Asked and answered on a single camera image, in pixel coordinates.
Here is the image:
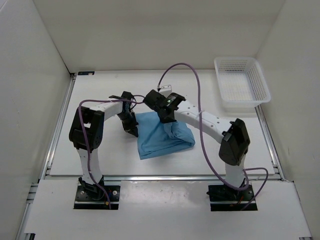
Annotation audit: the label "light blue shorts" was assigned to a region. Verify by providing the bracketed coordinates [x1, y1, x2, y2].
[136, 111, 196, 160]

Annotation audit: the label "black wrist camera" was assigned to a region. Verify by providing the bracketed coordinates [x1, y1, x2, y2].
[143, 85, 172, 111]
[109, 91, 135, 109]

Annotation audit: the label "blue label sticker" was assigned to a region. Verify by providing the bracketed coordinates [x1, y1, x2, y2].
[77, 71, 95, 76]

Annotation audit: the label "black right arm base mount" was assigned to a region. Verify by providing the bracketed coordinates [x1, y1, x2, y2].
[206, 184, 258, 212]

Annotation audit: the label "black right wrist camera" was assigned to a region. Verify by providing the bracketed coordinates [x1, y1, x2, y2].
[143, 85, 172, 111]

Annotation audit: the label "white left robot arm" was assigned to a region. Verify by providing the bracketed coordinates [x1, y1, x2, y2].
[69, 99, 139, 200]

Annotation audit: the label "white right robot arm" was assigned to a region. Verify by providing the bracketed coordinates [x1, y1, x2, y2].
[154, 100, 251, 200]

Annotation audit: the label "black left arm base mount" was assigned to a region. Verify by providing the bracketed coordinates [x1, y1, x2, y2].
[73, 180, 121, 210]

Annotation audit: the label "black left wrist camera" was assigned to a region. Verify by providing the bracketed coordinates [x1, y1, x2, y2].
[109, 91, 135, 109]

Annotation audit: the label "white plastic mesh basket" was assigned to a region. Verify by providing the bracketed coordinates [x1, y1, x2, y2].
[214, 56, 272, 113]

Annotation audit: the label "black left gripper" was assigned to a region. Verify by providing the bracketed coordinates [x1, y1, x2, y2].
[117, 111, 139, 137]

